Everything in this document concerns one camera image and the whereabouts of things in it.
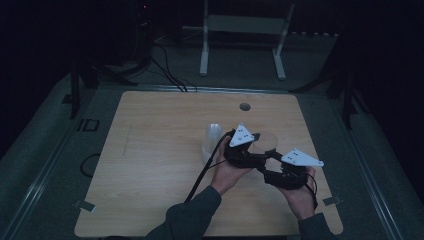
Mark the person's right hand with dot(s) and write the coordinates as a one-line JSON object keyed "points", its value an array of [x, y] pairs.
{"points": [[300, 200]]}

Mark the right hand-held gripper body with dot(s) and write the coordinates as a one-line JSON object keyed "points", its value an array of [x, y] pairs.
{"points": [[286, 178]]}

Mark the black tripod stand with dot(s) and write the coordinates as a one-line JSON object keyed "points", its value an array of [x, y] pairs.
{"points": [[75, 93], [348, 100]]}

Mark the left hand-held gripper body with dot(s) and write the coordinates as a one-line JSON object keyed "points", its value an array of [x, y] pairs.
{"points": [[240, 156]]}

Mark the dark equipment tower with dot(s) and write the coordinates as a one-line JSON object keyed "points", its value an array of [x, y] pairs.
{"points": [[143, 30]]}

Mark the grey tape piece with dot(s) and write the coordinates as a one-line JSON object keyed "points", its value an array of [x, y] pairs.
{"points": [[85, 206], [332, 201]]}

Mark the person's left hand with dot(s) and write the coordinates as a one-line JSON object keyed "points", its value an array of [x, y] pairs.
{"points": [[228, 178]]}

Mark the white metal stand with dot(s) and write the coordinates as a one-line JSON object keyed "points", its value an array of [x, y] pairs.
{"points": [[245, 25]]}

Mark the stack of clear plastic cups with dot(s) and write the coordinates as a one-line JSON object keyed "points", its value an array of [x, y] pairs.
{"points": [[210, 140]]}

